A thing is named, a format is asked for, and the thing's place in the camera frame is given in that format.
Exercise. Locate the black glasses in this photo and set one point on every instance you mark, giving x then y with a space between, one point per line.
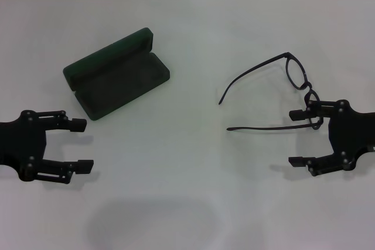
263 128

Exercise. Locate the green glasses case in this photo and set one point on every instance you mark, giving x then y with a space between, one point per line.
117 86

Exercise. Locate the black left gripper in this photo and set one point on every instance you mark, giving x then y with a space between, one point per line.
20 141

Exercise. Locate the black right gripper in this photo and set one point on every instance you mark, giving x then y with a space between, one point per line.
354 133

